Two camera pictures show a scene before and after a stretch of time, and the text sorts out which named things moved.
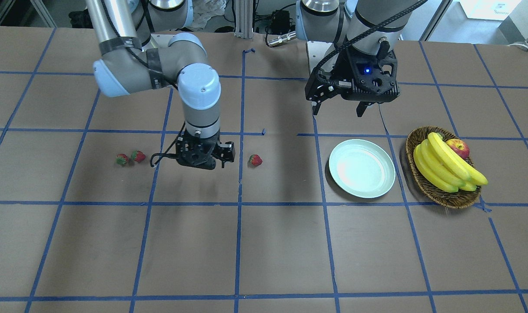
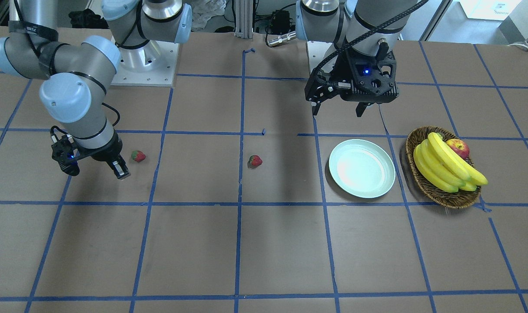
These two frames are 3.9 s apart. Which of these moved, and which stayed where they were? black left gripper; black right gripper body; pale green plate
Moved: black right gripper body
Stayed: black left gripper; pale green plate
